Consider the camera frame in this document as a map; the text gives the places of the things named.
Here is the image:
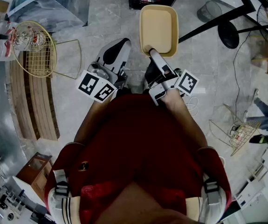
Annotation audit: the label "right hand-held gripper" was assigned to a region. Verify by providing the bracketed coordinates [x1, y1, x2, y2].
[144, 47, 200, 106]

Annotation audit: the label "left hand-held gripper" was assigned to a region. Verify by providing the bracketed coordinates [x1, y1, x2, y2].
[76, 38, 132, 104]

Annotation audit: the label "beige plastic tray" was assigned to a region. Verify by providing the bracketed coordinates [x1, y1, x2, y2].
[139, 4, 179, 57]

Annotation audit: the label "person's left forearm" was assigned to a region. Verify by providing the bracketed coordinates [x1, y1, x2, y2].
[74, 94, 116, 146]

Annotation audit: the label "person's right forearm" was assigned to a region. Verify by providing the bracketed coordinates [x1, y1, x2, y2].
[163, 87, 209, 149]

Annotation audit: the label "black mesh waste bin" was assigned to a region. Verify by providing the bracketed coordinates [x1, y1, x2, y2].
[196, 0, 223, 23]

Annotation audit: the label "person's red shirt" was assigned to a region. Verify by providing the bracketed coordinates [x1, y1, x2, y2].
[44, 93, 232, 224]

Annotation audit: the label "slatted wooden bench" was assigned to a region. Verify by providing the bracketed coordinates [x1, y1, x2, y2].
[9, 51, 61, 141]

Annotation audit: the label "brown cardboard box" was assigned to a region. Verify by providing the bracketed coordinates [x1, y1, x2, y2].
[15, 152, 53, 196]

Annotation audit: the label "white drawer unit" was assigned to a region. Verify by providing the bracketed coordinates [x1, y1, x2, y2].
[234, 148, 268, 210]

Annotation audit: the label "black pedestal fan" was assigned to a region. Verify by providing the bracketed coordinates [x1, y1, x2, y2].
[217, 0, 268, 49]

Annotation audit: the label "black floor cable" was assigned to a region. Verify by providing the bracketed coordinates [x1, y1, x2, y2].
[232, 30, 252, 120]

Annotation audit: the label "gold wire basket stool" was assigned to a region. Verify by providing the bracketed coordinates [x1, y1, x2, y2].
[12, 20, 82, 80]

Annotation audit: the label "gold wire basket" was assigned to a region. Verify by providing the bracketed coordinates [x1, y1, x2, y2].
[209, 103, 261, 157]

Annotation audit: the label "grey harness strap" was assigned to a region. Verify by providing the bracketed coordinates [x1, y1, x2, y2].
[203, 178, 221, 205]
[53, 169, 70, 198]

